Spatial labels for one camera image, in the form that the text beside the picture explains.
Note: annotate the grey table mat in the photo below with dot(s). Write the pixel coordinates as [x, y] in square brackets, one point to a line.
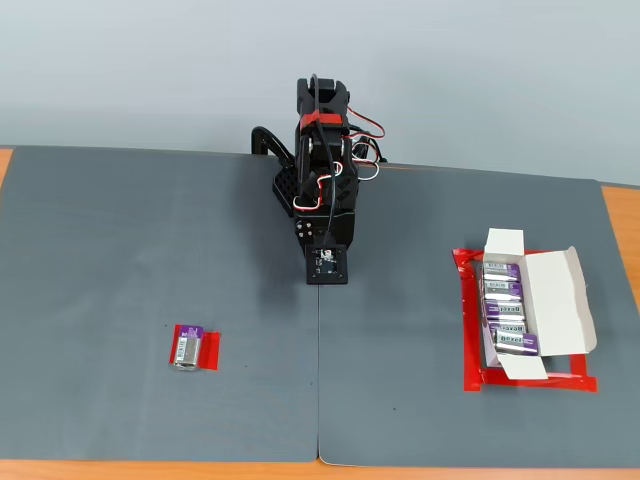
[400, 325]
[100, 250]

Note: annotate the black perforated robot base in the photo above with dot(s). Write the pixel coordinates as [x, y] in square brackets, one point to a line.
[282, 190]

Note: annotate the black table clamp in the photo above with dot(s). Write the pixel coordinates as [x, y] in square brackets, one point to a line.
[265, 137]

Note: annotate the silver purple nine-volt battery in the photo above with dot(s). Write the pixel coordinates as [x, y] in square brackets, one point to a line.
[500, 271]
[189, 350]
[510, 328]
[502, 310]
[515, 344]
[502, 289]

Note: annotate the red tape frame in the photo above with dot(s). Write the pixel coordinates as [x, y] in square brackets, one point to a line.
[472, 350]

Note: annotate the white cardboard box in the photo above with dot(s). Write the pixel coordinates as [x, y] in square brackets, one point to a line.
[555, 300]

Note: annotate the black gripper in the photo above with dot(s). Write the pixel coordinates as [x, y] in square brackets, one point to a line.
[306, 229]

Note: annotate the red tape band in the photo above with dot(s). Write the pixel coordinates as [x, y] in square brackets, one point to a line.
[325, 119]

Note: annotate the wrist camera module black mount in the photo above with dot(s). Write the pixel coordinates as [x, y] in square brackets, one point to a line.
[327, 265]

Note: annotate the red tape patch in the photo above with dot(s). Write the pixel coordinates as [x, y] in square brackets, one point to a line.
[211, 350]

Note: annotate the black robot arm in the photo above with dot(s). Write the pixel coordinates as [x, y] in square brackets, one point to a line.
[320, 150]

